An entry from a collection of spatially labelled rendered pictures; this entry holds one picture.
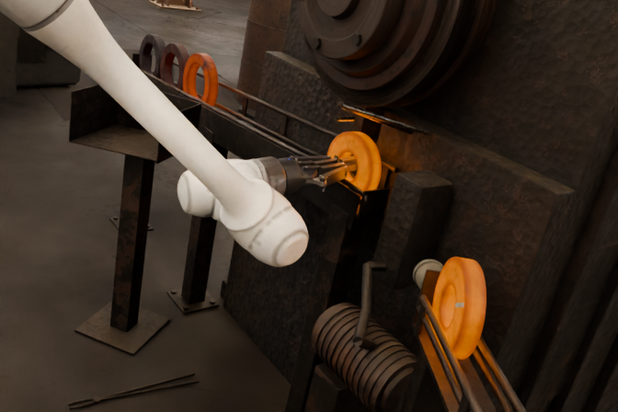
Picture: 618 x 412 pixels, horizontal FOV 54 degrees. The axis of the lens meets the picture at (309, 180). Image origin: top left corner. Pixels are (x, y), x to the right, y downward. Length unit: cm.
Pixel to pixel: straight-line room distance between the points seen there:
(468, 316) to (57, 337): 132
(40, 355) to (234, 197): 104
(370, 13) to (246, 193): 42
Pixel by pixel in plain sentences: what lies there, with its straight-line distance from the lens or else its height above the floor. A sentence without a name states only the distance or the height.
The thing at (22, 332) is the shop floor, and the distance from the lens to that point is 198.
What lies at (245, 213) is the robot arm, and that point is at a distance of 101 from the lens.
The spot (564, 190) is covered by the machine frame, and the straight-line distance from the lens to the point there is 116.
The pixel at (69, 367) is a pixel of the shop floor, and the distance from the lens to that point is 185.
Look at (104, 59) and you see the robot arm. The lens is 96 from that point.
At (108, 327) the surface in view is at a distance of 197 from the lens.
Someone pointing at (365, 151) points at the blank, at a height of 79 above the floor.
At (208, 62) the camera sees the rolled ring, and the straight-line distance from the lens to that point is 191.
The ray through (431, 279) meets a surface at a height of 70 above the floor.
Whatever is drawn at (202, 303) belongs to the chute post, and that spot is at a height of 1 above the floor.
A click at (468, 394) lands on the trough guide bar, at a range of 85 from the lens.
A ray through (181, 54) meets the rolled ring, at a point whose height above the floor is 76.
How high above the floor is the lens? 120
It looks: 22 degrees down
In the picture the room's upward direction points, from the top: 12 degrees clockwise
